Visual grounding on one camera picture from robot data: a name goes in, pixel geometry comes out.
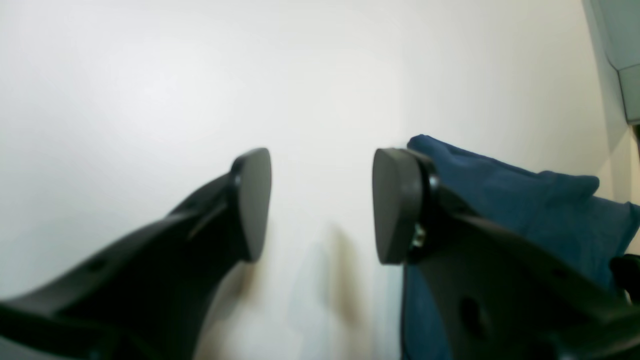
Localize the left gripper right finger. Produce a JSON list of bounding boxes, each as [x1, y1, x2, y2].
[[372, 148, 640, 360]]

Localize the dark blue T-shirt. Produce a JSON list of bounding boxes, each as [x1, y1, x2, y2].
[[400, 134, 640, 360]]

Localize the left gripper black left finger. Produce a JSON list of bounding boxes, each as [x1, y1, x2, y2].
[[0, 148, 272, 360]]

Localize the grey bin at left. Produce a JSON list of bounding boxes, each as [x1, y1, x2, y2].
[[586, 0, 640, 126]]

